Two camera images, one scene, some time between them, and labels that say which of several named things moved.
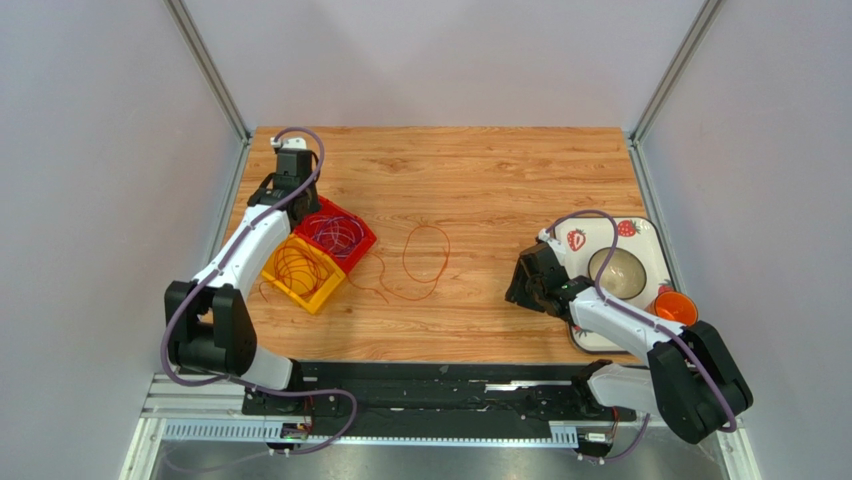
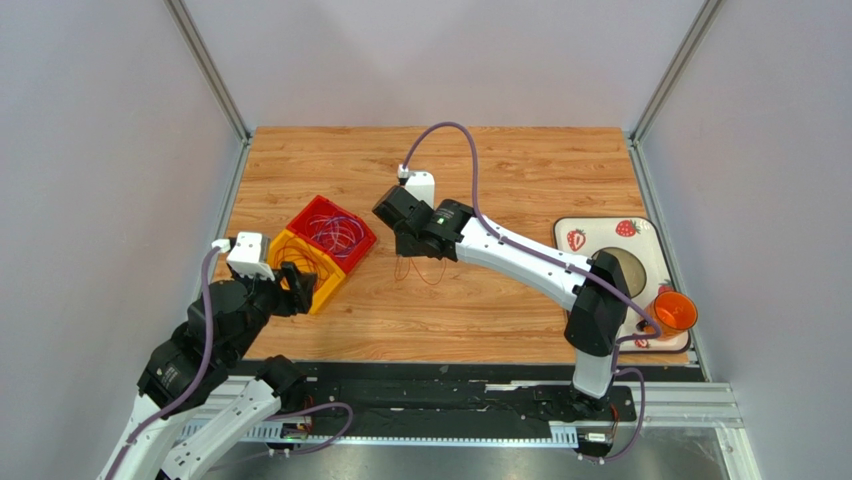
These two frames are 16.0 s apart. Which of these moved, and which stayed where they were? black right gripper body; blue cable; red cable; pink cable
Moved: black right gripper body
Stayed: pink cable; red cable; blue cable
